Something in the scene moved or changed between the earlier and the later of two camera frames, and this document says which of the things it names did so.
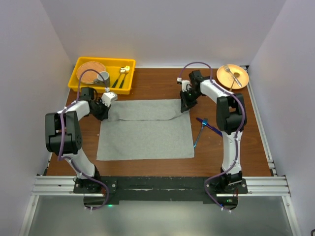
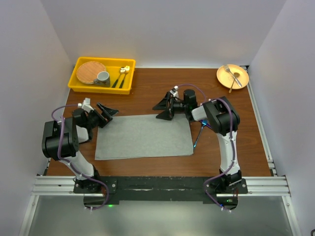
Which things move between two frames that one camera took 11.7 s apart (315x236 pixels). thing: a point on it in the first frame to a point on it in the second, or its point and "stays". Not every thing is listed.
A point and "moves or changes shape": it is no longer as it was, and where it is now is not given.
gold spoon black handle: (121, 71) stays
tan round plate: (225, 79) stays
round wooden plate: (89, 76) stays
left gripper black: (104, 115) to (108, 112)
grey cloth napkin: (141, 129) moves or changes shape
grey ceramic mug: (99, 80) stays
